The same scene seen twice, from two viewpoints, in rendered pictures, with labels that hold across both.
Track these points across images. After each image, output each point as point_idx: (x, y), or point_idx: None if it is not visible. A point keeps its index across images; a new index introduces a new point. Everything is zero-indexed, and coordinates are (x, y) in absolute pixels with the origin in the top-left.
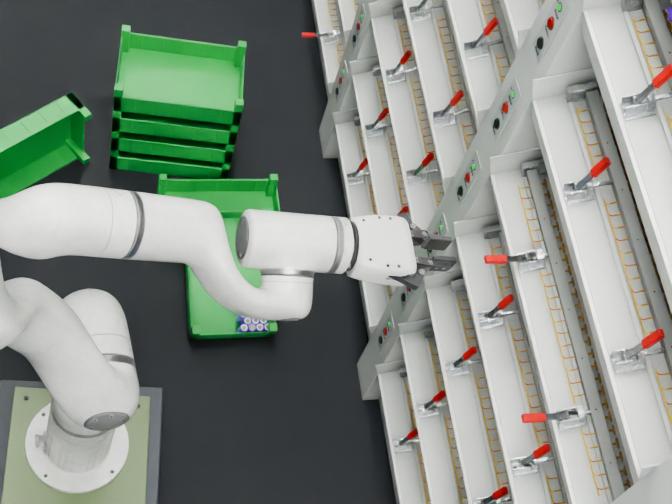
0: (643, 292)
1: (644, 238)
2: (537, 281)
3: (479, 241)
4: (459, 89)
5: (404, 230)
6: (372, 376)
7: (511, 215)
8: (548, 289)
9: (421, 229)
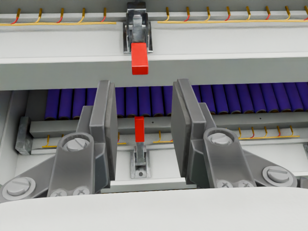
0: None
1: None
2: (171, 34)
3: (30, 161)
4: None
5: (56, 228)
6: None
7: (39, 47)
8: (187, 24)
9: (48, 158)
